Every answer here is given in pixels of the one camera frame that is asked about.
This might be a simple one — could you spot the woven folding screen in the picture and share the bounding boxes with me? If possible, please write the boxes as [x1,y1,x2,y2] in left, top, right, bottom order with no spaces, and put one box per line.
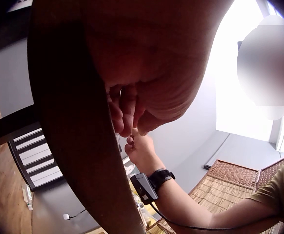
[146,151,284,234]

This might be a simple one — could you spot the person's left hand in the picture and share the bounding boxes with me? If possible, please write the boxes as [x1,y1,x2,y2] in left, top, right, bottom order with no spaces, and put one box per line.
[82,0,235,137]

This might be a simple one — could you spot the dark slatted chair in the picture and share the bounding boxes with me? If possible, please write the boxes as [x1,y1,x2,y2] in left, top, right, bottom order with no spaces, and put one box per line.
[8,121,66,192]

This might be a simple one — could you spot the clear plastic bottle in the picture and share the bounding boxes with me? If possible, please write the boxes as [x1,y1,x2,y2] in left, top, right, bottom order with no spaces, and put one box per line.
[22,185,33,211]

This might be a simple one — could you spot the dark cabinet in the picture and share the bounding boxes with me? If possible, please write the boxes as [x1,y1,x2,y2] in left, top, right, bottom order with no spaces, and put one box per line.
[0,0,33,52]

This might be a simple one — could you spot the white power adapter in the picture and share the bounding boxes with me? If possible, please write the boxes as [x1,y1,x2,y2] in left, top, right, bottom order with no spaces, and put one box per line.
[63,209,87,221]

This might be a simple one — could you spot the person's left thumb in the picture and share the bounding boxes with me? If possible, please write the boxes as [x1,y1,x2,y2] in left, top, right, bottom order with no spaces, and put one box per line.
[133,97,162,136]

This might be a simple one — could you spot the black wrist band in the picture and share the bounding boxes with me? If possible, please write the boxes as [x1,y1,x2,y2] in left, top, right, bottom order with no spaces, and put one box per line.
[130,168,176,205]

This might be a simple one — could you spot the person's right fingers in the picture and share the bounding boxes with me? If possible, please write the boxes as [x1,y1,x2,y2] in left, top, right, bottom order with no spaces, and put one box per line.
[124,134,139,153]

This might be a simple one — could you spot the person's left fingers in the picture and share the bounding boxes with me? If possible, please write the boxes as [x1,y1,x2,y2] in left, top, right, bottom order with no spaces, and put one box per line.
[107,84,138,137]

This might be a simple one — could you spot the person's right hand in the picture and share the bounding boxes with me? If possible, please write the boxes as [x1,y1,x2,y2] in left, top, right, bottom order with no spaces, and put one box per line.
[124,133,163,175]

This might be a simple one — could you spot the bright window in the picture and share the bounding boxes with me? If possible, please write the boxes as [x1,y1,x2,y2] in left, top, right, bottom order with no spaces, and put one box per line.
[211,0,284,152]

